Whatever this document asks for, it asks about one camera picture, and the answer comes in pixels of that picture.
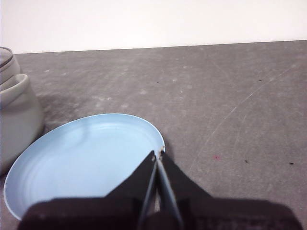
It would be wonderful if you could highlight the pale green electric steamer pot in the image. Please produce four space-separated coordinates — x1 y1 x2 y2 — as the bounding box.
0 55 45 177

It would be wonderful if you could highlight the glass lid with green knob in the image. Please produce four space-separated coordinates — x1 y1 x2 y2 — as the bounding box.
0 47 15 72

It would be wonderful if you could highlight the blue round plate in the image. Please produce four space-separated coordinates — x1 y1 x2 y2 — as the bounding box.
3 113 166 221

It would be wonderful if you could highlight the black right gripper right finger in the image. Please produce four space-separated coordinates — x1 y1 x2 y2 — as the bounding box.
146 155 303 230

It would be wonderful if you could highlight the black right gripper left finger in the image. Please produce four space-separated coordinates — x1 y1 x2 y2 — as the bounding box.
18 150 159 230

